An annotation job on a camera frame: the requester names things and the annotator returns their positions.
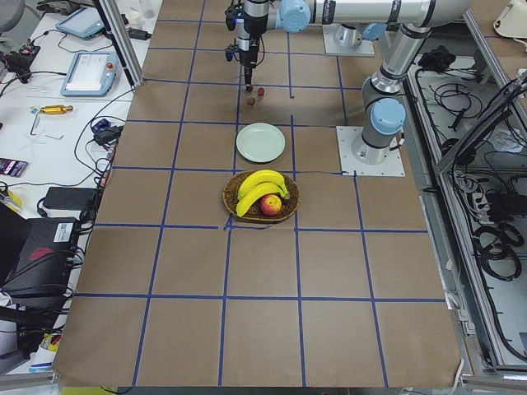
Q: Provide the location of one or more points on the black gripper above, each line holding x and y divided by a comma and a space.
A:
248, 55

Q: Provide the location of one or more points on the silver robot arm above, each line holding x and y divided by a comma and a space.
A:
295, 16
384, 112

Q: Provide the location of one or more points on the light green plate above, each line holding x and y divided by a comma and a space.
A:
260, 142

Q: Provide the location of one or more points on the yellow banana bunch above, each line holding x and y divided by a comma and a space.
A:
257, 185

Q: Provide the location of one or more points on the white paper cup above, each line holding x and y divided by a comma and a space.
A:
134, 19

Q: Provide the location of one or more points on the brown wicker basket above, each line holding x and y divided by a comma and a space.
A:
254, 215

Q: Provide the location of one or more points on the red yellow apple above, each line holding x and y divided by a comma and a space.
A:
270, 205

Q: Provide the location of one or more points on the near blue teach pendant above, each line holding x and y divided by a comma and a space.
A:
90, 74

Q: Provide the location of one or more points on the blue teach pendant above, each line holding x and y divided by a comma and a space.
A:
84, 23
90, 74

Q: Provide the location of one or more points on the far blue teach pendant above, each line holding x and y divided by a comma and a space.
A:
84, 23

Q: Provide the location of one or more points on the black power adapter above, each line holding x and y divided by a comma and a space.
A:
64, 198

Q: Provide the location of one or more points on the black computer box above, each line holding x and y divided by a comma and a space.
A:
36, 254

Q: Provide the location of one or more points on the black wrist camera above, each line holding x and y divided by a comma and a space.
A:
231, 15

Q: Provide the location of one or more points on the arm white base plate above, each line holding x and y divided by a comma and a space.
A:
359, 159
341, 40

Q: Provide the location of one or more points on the aluminium frame post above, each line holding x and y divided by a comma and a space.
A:
112, 19

